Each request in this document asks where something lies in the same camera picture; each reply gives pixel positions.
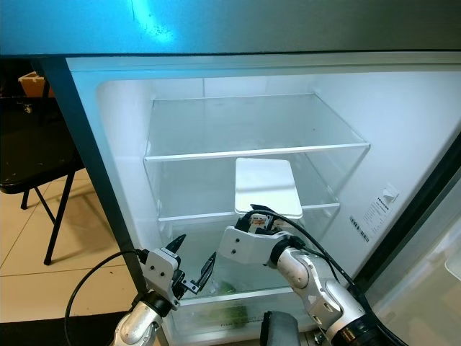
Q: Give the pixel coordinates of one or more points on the wooden crate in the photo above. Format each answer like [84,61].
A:
[32,84]

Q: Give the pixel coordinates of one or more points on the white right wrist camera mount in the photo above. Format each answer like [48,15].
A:
[248,245]

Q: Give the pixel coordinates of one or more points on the silver two-door fridge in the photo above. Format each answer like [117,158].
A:
[115,180]

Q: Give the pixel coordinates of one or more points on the glass fridge shelf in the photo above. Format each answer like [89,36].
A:
[252,126]
[194,194]

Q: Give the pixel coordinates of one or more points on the clear fridge crisper drawer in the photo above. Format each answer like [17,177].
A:
[209,330]

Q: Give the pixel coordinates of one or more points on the black folding chair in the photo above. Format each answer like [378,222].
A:
[36,169]

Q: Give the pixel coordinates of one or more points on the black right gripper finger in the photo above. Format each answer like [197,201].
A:
[264,210]

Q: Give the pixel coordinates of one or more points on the white lidded storage container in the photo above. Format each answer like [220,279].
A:
[266,186]

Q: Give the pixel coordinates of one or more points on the green leafy vegetable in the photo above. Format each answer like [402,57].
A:
[227,313]

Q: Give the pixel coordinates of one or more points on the black floor mat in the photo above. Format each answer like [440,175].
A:
[43,333]

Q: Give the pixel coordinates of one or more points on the grey fridge freezer door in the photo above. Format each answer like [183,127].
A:
[259,25]

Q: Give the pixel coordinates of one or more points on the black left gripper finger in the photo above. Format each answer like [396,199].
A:
[176,245]
[209,264]

